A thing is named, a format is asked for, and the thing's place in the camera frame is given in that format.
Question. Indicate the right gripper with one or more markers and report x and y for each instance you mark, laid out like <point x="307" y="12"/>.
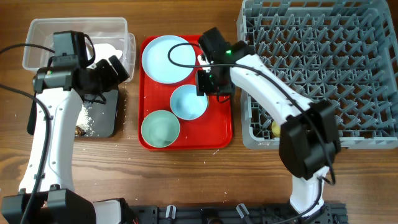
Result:
<point x="203" y="85"/>

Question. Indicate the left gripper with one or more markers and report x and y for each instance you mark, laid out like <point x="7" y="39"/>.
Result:
<point x="113" y="79"/>

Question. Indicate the white tissue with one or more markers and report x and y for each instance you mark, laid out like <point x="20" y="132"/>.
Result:
<point x="102" y="51"/>

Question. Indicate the light blue bowl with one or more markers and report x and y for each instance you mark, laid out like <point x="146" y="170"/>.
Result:
<point x="186" y="104"/>

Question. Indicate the light blue plate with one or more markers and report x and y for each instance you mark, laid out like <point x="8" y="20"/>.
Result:
<point x="158" y="67"/>

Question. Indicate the brown food scrap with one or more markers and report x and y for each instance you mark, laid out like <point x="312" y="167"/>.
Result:
<point x="79" y="131"/>

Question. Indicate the green bowl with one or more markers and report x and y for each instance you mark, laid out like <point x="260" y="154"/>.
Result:
<point x="160" y="128"/>

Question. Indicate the yellow cup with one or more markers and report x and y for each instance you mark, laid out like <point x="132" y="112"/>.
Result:
<point x="275" y="128"/>

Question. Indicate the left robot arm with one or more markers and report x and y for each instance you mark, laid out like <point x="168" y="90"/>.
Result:
<point x="46" y="193"/>

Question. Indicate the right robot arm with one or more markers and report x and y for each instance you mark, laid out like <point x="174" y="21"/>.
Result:
<point x="309" y="139"/>

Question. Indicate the black waste tray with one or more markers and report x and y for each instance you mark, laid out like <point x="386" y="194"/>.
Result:
<point x="103" y="116"/>

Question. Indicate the grey dishwasher rack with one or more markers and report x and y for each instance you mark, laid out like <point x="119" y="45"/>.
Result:
<point x="344" y="52"/>

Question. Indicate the red plastic tray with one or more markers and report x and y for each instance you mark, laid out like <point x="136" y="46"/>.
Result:
<point x="213" y="130"/>

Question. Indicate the white rice pile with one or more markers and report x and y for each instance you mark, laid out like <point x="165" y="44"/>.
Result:
<point x="84" y="121"/>

